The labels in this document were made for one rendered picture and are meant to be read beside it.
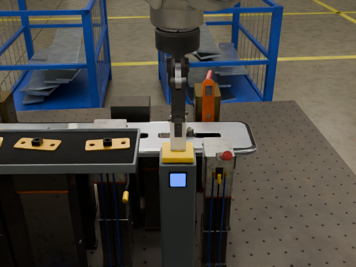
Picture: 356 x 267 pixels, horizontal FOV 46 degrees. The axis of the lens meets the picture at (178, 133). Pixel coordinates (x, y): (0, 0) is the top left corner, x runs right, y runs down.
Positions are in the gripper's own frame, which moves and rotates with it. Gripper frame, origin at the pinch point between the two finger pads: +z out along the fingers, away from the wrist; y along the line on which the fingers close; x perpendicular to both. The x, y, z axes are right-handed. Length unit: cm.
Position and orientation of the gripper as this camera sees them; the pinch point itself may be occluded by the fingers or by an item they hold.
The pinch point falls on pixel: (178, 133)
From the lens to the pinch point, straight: 78.4
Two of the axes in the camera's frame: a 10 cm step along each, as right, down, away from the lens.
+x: -10.0, 0.1, -0.1
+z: 0.0, 8.8, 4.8
